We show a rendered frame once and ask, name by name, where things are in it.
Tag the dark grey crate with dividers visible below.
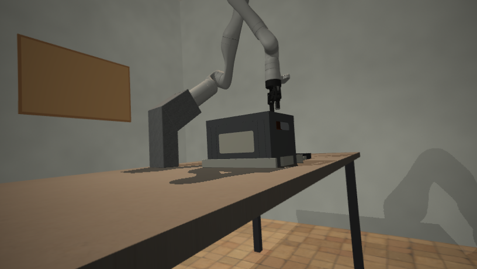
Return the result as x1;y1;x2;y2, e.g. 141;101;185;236
207;111;297;167

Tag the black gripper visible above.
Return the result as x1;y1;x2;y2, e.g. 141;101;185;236
265;79;282;112

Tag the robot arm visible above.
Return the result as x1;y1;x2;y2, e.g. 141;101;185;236
190;0;290;106

